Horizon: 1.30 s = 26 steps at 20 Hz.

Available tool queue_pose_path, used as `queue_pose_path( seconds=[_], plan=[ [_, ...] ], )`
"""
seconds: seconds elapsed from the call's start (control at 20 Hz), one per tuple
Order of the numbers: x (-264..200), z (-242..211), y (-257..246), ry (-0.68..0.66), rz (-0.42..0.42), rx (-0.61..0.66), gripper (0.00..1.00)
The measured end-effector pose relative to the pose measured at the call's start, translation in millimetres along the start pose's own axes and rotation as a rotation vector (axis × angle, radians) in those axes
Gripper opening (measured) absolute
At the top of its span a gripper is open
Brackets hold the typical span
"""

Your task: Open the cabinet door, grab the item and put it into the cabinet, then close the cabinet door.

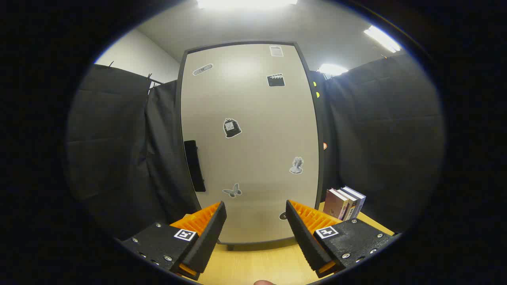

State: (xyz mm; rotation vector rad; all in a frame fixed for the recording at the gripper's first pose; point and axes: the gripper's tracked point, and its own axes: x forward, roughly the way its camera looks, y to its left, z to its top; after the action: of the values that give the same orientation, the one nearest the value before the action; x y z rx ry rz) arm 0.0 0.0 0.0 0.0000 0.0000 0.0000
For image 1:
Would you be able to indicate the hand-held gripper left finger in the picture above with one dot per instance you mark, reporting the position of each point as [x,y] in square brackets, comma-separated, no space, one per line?
[210,237]

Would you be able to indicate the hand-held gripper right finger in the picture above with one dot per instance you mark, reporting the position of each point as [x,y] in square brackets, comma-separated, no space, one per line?
[303,237]

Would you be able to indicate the beige cabinet door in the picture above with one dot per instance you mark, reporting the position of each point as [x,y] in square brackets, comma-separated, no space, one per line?
[257,118]

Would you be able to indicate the pink cover book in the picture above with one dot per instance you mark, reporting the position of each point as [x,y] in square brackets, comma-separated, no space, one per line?
[334,204]

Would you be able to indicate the blue cover book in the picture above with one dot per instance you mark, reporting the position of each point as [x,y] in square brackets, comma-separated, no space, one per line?
[357,200]

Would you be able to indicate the dark grey cabinet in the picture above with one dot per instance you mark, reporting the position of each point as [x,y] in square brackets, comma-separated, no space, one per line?
[321,158]

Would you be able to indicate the black backdrop cloth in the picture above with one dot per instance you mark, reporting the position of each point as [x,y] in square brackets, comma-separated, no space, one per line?
[111,138]

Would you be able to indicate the ceiling light panel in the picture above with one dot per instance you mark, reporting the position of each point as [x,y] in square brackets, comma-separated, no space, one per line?
[332,69]
[245,3]

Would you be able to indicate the long ceiling strip light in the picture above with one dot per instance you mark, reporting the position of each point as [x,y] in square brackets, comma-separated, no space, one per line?
[382,38]

